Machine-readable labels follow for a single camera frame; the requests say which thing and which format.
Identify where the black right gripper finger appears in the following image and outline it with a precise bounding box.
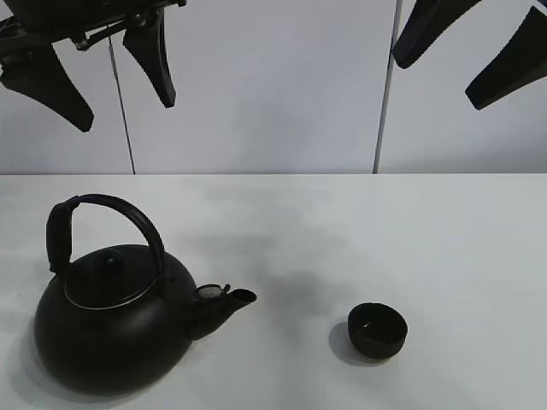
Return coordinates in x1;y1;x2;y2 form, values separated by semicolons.
465;6;546;110
392;0;476;69

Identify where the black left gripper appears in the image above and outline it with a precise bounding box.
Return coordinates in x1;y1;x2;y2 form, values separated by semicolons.
1;1;186;132

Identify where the black round tea kettle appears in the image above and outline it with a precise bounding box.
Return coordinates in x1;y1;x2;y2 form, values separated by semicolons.
33;194;256;395

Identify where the small black teacup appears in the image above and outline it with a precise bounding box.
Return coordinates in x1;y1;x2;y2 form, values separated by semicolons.
347;302;409;360

